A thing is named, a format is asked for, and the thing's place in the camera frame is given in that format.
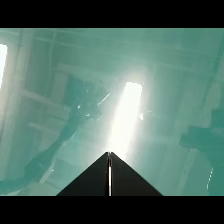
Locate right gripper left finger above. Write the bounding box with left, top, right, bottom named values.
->
left=56, top=151, right=110, bottom=197

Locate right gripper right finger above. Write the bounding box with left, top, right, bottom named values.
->
left=109, top=151, right=164, bottom=197

